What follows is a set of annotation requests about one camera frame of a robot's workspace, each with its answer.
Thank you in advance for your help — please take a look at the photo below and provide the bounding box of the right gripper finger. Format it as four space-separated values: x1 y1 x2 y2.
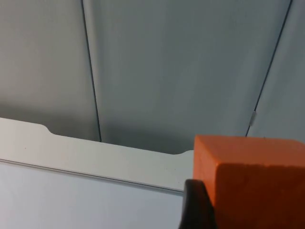
178 179 219 229

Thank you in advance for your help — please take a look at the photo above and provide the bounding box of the orange cube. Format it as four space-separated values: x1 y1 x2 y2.
192 135 305 229

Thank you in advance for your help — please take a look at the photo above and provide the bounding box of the grey-framed whiteboard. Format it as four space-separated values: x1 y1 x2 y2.
0 158 185 229

